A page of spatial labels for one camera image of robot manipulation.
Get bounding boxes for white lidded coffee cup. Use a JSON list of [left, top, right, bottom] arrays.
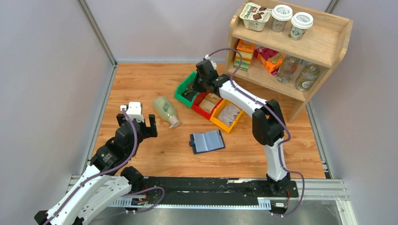
[[271, 4, 293, 32], [289, 12, 314, 40]]

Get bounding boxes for yellow plastic bin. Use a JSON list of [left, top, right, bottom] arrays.
[[210, 99, 244, 133]]

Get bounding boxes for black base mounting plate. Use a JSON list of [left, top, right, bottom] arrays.
[[128, 177, 299, 207]]

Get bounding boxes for red plastic bin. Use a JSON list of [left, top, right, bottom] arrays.
[[191, 92, 223, 120]]

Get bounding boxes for clear glass bottle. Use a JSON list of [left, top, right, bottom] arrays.
[[295, 63, 321, 91], [276, 56, 300, 83]]

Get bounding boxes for wooden shelf unit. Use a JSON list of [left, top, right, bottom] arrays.
[[225, 0, 353, 122]]

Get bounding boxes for tan cards in red bin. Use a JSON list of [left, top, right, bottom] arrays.
[[199, 93, 221, 114]]

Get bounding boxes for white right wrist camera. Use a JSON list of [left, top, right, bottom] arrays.
[[204, 54, 217, 70]]

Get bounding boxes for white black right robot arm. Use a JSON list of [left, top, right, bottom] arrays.
[[191, 60, 291, 196]]

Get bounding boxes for left clear glass bottle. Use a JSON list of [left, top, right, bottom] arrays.
[[276, 56, 300, 83]]

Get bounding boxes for blue leather card holder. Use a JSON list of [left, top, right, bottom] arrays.
[[189, 129, 226, 154]]

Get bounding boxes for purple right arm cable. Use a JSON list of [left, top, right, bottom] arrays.
[[207, 47, 306, 218]]

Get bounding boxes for silver cards in yellow bin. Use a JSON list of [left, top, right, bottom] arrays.
[[217, 103, 241, 127]]

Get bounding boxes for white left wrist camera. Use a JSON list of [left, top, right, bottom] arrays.
[[120, 102, 145, 122]]

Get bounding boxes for orange pink snack box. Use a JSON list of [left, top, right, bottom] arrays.
[[254, 47, 286, 75]]

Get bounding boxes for green plastic bin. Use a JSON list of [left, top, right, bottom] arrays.
[[174, 71, 199, 108]]

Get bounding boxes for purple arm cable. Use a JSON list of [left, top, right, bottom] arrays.
[[42, 107, 165, 225], [207, 47, 306, 218]]

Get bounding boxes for stack of sponges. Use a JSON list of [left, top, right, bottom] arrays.
[[234, 39, 256, 72]]

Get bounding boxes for right clear glass bottle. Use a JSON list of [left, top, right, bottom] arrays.
[[295, 63, 321, 91]]

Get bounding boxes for chobani yogurt cup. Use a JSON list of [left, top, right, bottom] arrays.
[[239, 2, 273, 31]]

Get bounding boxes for right white lidded coffee cup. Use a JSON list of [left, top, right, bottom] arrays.
[[289, 12, 314, 40]]

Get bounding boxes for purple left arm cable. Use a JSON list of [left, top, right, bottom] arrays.
[[42, 107, 165, 225]]

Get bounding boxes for green liquid plastic bottle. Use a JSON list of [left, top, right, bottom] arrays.
[[152, 96, 181, 128]]

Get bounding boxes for aluminium frame rail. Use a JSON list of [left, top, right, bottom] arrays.
[[56, 174, 358, 225]]

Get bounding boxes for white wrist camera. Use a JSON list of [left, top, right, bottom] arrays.
[[120, 102, 145, 122], [204, 54, 217, 70]]

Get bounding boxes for left white lidded coffee cup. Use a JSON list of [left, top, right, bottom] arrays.
[[271, 4, 293, 32]]

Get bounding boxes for black cards in green bin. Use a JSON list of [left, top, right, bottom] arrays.
[[182, 89, 197, 102]]

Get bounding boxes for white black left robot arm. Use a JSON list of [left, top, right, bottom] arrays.
[[34, 113, 158, 225]]

